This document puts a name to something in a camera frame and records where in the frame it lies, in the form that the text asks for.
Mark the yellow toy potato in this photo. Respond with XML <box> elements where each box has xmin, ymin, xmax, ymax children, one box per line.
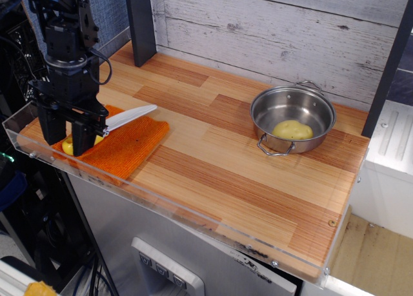
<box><xmin>272</xmin><ymin>120</ymin><xmax>314</xmax><ymax>140</ymax></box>

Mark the yellow handled white toy knife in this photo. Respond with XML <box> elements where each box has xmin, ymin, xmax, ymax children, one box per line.
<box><xmin>62</xmin><ymin>104</ymin><xmax>157</xmax><ymax>156</ymax></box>

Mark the orange knitted cloth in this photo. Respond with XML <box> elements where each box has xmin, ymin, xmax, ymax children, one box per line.
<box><xmin>52</xmin><ymin>115</ymin><xmax>170</xmax><ymax>184</ymax></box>

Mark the silver toy fridge cabinet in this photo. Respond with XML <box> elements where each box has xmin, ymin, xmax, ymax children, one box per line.
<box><xmin>69</xmin><ymin>176</ymin><xmax>302</xmax><ymax>295</ymax></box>

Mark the white side counter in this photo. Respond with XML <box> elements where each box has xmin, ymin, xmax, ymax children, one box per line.
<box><xmin>349</xmin><ymin>101</ymin><xmax>412</xmax><ymax>238</ymax></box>

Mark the clear acrylic table guard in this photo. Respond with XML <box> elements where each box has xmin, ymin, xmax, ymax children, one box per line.
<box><xmin>1</xmin><ymin>28</ymin><xmax>370</xmax><ymax>289</ymax></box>

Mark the dark grey post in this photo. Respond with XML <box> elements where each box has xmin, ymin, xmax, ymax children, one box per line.
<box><xmin>361</xmin><ymin>0</ymin><xmax>412</xmax><ymax>138</ymax></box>
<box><xmin>126</xmin><ymin>0</ymin><xmax>157</xmax><ymax>67</ymax></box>

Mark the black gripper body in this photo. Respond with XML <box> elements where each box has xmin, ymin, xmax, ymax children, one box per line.
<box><xmin>29</xmin><ymin>52</ymin><xmax>108</xmax><ymax>135</ymax></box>

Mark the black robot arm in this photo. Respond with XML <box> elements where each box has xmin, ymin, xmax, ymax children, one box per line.
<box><xmin>28</xmin><ymin>0</ymin><xmax>108</xmax><ymax>156</ymax></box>

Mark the black plastic crate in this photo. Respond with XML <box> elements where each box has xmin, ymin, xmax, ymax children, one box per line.
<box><xmin>5</xmin><ymin>20</ymin><xmax>49</xmax><ymax>101</ymax></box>

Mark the small steel pot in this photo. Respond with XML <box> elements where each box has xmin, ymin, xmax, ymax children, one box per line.
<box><xmin>250</xmin><ymin>81</ymin><xmax>336</xmax><ymax>157</ymax></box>

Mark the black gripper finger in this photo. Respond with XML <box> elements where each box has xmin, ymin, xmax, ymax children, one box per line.
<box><xmin>72</xmin><ymin>121</ymin><xmax>99</xmax><ymax>157</ymax></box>
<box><xmin>37</xmin><ymin>106</ymin><xmax>67</xmax><ymax>145</ymax></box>

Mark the dark grey left post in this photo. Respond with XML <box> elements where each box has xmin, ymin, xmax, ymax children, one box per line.
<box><xmin>126</xmin><ymin>0</ymin><xmax>157</xmax><ymax>67</ymax></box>

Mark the dark grey right post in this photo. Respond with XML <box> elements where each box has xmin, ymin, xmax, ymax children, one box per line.
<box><xmin>361</xmin><ymin>0</ymin><xmax>412</xmax><ymax>138</ymax></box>

